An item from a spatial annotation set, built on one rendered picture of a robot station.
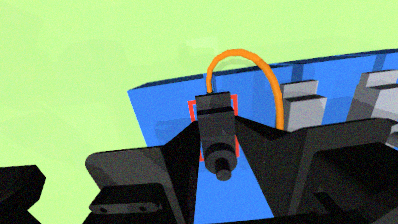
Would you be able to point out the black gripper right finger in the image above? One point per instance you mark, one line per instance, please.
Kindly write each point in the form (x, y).
(280, 160)

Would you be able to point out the blue flat deck plate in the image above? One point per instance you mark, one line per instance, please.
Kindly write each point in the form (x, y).
(315, 91)

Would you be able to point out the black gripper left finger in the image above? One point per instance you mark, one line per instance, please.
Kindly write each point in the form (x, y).
(175, 165)

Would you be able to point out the black micro servo with orange cable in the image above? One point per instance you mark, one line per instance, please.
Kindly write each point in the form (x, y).
(216, 117)

